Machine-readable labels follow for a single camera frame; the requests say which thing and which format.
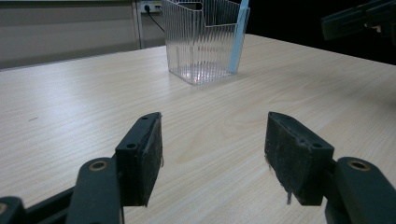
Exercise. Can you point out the light blue toothbrush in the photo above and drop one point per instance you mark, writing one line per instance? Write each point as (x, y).
(238, 37)

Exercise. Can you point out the white vertical post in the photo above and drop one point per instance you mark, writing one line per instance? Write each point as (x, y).
(138, 25)

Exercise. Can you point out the white wall socket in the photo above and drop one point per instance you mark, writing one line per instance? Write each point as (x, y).
(154, 4)

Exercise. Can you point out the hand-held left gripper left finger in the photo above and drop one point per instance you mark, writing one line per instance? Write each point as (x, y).
(140, 161)

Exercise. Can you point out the clear ribbed plastic container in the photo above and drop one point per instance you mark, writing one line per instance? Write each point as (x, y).
(199, 46)

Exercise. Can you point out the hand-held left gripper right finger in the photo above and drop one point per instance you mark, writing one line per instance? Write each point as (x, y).
(294, 158)

